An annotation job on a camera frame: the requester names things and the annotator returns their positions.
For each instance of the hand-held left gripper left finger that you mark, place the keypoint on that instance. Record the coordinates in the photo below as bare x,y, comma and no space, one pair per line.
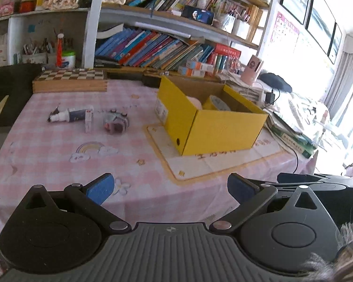
101,187

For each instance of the red white figurine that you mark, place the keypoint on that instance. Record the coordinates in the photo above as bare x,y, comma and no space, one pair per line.
26,3

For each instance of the black fabric cap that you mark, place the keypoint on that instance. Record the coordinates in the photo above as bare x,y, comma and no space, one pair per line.
275,81

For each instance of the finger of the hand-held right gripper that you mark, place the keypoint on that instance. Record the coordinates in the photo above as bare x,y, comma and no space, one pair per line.
332,181

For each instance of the pink plush pig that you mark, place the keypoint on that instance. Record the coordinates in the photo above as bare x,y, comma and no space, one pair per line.
194,101

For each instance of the row of blue children's books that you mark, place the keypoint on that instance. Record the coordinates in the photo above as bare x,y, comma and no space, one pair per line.
147,48

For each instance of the grey fuzzy sleeve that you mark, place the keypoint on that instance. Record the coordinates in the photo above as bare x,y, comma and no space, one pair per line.
347,255

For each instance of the pink alphabet wall poster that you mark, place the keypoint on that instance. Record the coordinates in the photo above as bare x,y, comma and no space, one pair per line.
284,30

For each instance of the white wooden bookshelf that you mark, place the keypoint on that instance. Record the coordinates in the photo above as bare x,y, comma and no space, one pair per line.
91,20

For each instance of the red tassel ornament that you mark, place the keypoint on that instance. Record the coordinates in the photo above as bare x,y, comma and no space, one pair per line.
59,51

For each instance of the white navy spray bottle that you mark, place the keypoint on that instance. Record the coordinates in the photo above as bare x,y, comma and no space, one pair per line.
73,114

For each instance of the white box red label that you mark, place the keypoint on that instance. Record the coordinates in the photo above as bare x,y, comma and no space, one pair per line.
0,56

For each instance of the smartphone with lit screen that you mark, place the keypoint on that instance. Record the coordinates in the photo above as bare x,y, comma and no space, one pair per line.
198,15

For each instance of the white pen holder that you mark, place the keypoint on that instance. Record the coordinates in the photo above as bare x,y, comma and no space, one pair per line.
241,29

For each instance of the pen holders with pens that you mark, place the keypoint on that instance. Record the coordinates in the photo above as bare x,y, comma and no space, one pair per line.
35,53

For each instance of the yellow cardboard box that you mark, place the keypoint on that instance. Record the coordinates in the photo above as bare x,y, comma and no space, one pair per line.
223,132

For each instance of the black power adapter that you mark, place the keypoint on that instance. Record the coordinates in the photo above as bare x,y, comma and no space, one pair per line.
271,97

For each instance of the white curtain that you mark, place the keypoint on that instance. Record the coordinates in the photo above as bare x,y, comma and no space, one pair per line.
350,79

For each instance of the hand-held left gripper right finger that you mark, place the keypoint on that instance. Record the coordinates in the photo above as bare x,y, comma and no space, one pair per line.
240,188

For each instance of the green thick book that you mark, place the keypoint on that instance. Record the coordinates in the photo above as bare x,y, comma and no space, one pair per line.
297,147

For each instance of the stack of worn notebooks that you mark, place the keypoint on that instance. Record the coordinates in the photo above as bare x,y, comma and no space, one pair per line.
241,86

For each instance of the red thick book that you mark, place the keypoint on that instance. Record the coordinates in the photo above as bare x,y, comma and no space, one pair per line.
228,50

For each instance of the pink checked tablecloth desktop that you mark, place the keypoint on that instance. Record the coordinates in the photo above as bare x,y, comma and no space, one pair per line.
106,164

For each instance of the white cubby shelf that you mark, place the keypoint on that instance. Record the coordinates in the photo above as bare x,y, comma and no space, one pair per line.
14,29

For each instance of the wooden chessboard box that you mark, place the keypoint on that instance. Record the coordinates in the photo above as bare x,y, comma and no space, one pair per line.
70,83

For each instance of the yellow tape roll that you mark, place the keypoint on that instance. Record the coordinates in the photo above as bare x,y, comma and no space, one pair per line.
220,105

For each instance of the black stapler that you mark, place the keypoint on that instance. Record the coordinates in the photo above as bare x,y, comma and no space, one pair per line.
107,63

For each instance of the white jar green lid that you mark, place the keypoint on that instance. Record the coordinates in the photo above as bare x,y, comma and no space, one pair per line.
68,60

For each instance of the pink tissue box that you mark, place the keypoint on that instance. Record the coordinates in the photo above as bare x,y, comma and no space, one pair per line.
6,6

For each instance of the orange white small box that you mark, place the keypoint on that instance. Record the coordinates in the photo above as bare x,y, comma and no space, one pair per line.
201,65
192,72

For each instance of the black electronic keyboard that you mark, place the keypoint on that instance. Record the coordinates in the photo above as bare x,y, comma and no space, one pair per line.
8,88

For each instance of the row of tan books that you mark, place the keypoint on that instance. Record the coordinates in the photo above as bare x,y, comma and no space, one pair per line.
257,22

